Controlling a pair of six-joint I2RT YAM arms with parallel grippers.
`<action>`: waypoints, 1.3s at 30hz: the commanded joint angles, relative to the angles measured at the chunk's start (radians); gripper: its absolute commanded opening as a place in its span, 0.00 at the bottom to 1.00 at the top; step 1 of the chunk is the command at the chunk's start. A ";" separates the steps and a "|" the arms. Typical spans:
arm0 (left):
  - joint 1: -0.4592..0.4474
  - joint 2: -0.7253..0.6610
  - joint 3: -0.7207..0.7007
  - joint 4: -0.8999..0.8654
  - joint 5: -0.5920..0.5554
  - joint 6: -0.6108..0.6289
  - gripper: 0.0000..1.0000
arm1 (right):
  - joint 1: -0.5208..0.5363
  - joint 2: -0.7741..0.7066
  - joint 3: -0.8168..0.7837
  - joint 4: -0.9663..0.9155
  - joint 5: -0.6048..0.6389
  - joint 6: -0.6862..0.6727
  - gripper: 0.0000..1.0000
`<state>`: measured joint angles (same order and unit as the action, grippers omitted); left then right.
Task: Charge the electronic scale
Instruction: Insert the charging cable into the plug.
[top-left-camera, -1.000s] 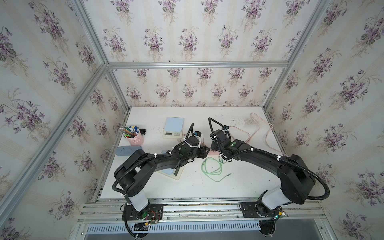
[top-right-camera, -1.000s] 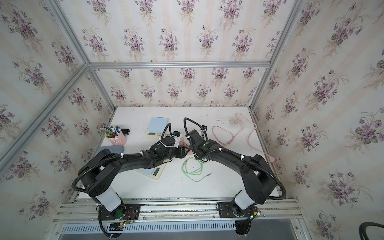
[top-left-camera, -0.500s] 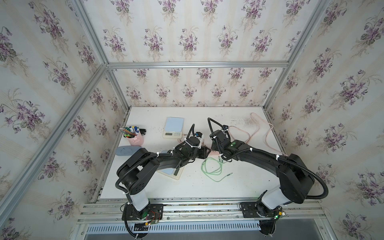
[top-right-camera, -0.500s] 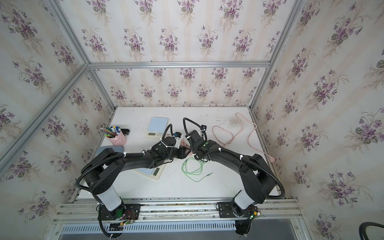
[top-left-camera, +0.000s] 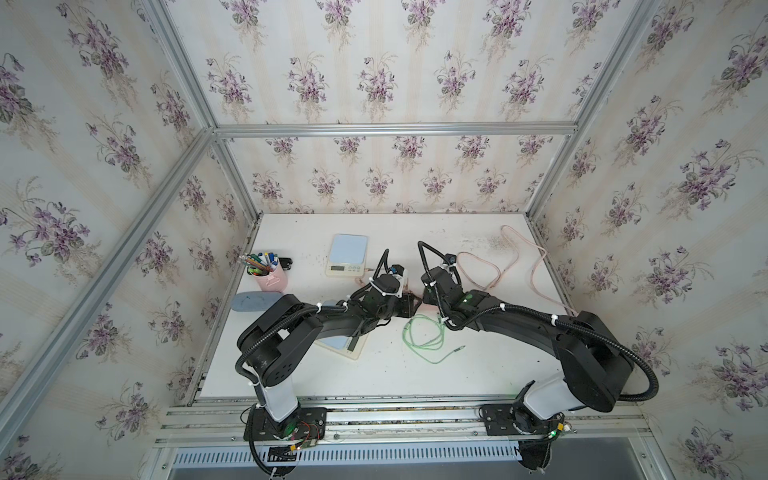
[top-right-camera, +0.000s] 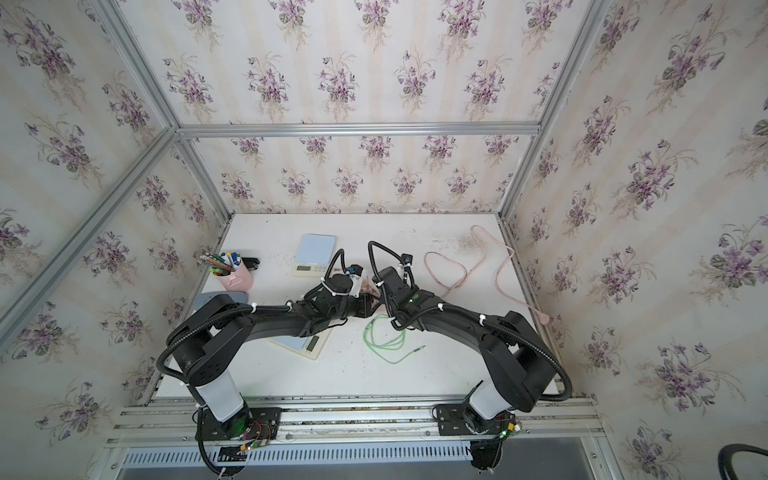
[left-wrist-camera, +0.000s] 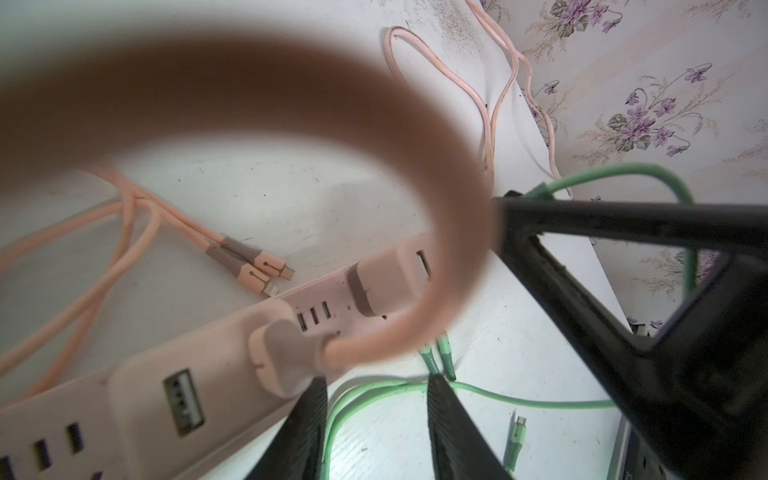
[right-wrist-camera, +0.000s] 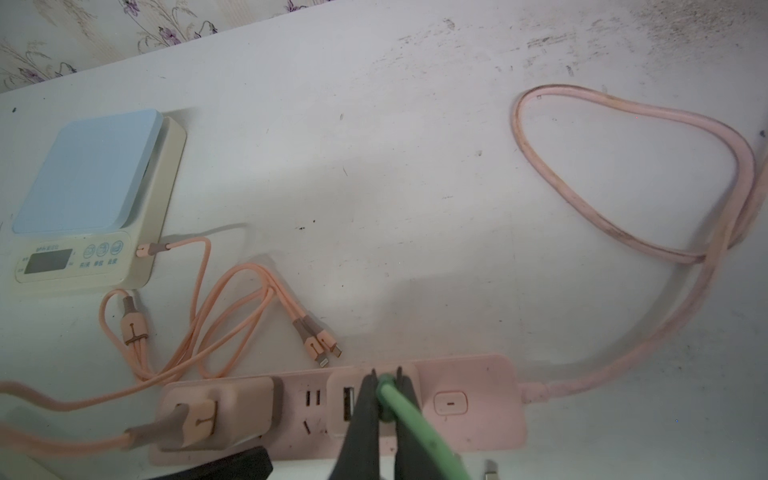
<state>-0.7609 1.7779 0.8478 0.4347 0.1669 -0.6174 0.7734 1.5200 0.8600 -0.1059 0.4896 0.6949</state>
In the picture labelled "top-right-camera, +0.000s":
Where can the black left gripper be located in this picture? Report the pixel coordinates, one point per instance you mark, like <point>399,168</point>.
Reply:
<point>366,302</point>

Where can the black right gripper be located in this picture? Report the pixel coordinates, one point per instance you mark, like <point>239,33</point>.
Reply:
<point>414,291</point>

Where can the cream blue front electronic scale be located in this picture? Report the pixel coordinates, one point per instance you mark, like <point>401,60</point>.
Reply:
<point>306,347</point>

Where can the cream blue electronic scale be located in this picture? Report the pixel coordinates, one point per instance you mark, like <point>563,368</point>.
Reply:
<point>313,255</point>
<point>306,347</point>

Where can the pink power strip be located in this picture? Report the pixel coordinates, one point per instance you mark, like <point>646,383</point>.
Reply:
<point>372,290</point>

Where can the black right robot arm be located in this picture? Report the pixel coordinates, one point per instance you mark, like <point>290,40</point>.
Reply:
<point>523,370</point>

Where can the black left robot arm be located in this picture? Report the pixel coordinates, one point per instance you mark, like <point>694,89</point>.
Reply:
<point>199,351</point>

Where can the black stapler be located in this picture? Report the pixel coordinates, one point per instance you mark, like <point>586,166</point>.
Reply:
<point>251,263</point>

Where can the pink pen holder cup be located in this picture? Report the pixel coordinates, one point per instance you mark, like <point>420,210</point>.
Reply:
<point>241,280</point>

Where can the coloured pens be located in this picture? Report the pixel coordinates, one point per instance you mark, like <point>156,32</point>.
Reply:
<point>223,264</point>

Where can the black chair part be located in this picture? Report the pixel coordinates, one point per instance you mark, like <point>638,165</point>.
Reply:
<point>742,461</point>

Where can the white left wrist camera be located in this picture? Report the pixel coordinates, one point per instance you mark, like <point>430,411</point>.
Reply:
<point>356,274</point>

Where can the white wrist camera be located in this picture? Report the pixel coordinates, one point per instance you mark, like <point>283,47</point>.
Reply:
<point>405,264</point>
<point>356,274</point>

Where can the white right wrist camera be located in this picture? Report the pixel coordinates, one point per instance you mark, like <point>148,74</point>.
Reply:
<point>405,264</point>

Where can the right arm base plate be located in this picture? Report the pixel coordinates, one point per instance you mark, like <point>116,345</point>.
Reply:
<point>459,419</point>

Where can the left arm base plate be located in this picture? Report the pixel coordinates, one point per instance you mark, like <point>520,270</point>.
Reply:
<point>247,425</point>

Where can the aluminium mounting rail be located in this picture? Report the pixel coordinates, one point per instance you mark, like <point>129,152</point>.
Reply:
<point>168,421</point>

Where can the aluminium enclosure frame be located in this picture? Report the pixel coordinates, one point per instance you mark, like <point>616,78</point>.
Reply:
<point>180,136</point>

